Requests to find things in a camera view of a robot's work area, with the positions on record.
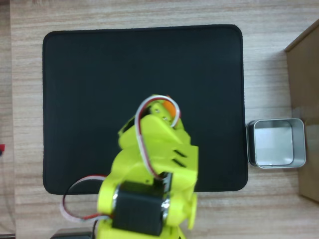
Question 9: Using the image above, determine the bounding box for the square metal tin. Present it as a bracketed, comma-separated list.
[246, 118, 307, 170]

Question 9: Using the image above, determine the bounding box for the white red servo cable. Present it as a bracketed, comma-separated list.
[134, 95, 182, 180]

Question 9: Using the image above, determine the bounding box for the black mat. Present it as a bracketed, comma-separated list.
[42, 24, 249, 195]

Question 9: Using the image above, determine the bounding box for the orange object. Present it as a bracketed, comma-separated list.
[161, 99, 177, 118]

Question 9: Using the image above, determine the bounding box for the white red base cable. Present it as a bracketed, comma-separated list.
[59, 175, 111, 223]

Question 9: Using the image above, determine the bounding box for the cardboard box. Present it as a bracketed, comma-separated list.
[284, 19, 319, 208]

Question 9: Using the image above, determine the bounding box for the black box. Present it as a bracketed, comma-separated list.
[50, 227, 97, 239]

